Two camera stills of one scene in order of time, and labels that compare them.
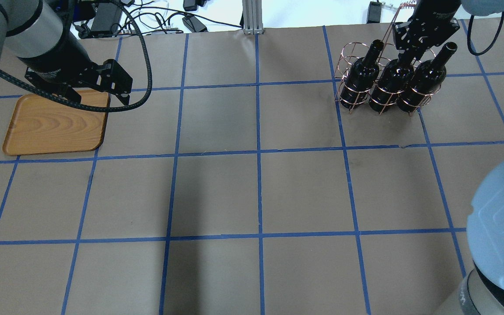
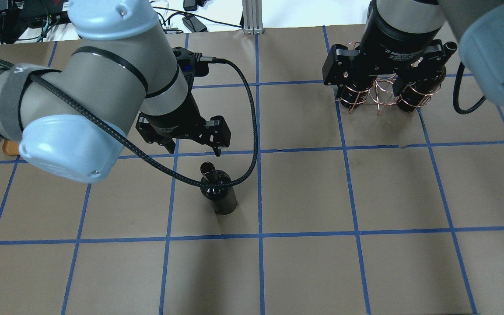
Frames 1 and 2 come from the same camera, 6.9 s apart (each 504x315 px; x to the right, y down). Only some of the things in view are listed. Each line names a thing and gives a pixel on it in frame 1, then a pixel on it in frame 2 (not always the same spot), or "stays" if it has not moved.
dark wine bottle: x=428 y=78 stays
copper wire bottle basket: x=387 y=80 stays
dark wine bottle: x=393 y=80 → x=223 y=199
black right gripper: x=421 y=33 → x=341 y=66
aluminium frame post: x=252 y=17 stays
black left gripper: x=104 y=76 → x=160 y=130
